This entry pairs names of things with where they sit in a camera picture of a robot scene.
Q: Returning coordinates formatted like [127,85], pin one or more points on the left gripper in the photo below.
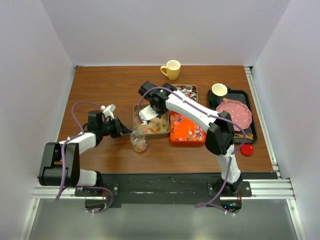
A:
[120,129]

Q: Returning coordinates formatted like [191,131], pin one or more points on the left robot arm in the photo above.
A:
[60,165]

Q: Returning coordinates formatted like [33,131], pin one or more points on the orange tray of candies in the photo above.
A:
[184,132]

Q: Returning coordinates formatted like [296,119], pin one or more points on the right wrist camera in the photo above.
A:
[147,114]

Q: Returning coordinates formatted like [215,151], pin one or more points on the yellow mug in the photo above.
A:
[171,70]

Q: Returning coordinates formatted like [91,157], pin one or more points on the silver tin of gummies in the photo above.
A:
[155,126]

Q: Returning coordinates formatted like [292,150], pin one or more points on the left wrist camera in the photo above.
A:
[108,111]

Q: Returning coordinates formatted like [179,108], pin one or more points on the clear plastic jar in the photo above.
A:
[138,141]

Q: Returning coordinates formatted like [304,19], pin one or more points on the gold fork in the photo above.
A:
[249,136]

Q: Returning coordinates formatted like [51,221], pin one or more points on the pink dotted plate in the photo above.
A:
[239,112]

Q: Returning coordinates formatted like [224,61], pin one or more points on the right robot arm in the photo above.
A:
[219,128]

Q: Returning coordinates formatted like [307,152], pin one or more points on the gold tin of lollipops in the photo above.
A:
[191,91]

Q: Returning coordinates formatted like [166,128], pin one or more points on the red jar lid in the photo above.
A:
[247,150]

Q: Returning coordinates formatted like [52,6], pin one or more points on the aluminium rail frame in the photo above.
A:
[159,206]

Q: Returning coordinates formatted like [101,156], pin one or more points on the dark green cup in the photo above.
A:
[217,93]

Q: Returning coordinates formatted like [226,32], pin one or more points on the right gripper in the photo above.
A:
[159,113]

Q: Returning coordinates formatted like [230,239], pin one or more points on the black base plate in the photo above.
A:
[161,188]

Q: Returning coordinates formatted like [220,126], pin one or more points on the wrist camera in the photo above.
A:
[108,111]
[147,114]

